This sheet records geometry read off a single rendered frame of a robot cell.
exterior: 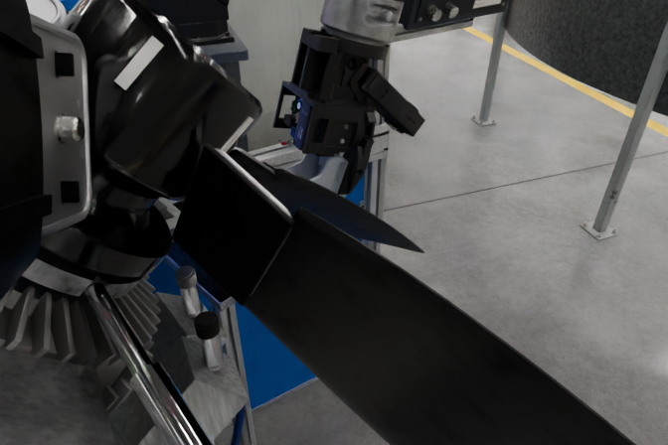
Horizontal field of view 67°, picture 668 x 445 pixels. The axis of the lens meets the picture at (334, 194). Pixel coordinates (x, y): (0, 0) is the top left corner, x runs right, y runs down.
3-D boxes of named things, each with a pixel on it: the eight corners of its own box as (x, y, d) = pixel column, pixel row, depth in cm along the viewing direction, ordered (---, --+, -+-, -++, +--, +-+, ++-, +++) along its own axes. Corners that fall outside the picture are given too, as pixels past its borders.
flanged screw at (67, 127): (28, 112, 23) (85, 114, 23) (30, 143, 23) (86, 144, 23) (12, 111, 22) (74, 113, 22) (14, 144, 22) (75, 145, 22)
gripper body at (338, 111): (269, 131, 56) (294, 19, 51) (334, 134, 61) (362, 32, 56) (303, 161, 50) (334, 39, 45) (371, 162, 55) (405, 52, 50)
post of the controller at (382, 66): (374, 126, 103) (379, 28, 92) (366, 121, 105) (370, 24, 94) (386, 123, 104) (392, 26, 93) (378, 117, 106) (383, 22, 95)
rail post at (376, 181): (361, 388, 151) (372, 161, 107) (353, 378, 154) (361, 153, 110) (372, 382, 153) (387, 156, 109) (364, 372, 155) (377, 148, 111)
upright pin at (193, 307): (188, 329, 50) (176, 281, 47) (181, 315, 52) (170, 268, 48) (208, 320, 51) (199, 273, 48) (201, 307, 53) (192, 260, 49)
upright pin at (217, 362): (208, 383, 42) (197, 333, 39) (200, 366, 44) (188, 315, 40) (232, 372, 43) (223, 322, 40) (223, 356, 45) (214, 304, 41)
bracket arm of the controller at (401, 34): (378, 46, 94) (378, 29, 92) (368, 41, 96) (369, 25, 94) (472, 26, 104) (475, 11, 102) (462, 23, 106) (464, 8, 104)
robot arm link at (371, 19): (374, -9, 54) (423, 8, 48) (363, 35, 56) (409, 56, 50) (315, -24, 50) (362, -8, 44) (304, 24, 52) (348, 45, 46)
